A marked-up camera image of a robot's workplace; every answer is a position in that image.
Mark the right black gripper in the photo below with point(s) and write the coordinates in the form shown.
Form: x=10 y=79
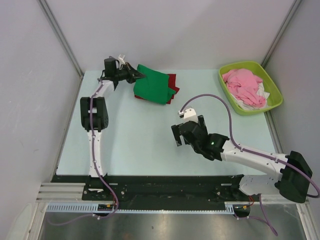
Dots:
x=177 y=134

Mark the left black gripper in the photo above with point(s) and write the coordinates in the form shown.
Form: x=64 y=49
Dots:
x=133 y=74

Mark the green t-shirt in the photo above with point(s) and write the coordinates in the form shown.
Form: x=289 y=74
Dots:
x=152 y=85

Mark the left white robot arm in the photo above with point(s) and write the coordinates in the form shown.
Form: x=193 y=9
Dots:
x=93 y=109

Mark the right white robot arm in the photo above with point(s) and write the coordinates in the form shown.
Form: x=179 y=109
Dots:
x=289 y=174

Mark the pink t-shirt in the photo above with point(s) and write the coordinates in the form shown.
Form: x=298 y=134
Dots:
x=243 y=85

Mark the white t-shirt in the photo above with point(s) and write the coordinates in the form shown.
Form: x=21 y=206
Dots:
x=261 y=93

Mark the lime green plastic basket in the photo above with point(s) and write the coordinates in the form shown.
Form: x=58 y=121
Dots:
x=275 y=99

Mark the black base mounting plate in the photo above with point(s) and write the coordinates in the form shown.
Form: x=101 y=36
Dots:
x=161 y=192

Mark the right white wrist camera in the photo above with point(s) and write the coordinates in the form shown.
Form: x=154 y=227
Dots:
x=188 y=114

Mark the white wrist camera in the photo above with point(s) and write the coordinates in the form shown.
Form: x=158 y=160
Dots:
x=122 y=62
x=188 y=114

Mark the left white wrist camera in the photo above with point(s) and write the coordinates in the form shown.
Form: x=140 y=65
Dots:
x=122 y=62

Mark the slotted cable duct rail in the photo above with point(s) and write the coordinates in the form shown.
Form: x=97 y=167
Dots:
x=101 y=208

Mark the left aluminium corner post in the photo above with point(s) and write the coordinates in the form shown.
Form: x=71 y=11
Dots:
x=56 y=28

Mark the aluminium corner post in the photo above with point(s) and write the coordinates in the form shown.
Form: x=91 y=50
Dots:
x=281 y=31
x=56 y=28

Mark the aluminium frame rail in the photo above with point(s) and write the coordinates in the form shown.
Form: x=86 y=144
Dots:
x=72 y=193

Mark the right aluminium corner post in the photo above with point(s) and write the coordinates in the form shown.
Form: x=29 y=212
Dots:
x=281 y=31

